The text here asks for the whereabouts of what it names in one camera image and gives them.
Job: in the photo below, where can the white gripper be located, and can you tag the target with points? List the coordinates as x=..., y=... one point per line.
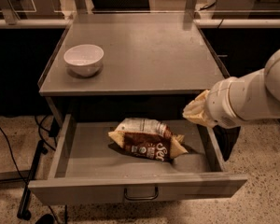
x=220, y=103

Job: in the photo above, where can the brown chip bag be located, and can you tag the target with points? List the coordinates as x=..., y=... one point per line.
x=148, y=138

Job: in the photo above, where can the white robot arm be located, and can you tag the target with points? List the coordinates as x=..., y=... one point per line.
x=236, y=100

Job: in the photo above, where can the grey metal counter cabinet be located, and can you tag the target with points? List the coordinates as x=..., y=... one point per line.
x=144, y=53

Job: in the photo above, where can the grey open top drawer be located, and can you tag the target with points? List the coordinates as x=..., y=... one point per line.
x=88, y=167

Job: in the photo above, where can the white ceramic bowl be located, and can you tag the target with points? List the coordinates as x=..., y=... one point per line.
x=84, y=60

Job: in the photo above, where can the black chair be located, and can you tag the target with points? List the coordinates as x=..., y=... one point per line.
x=121, y=5

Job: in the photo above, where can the black drawer handle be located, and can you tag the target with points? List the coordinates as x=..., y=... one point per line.
x=138, y=194

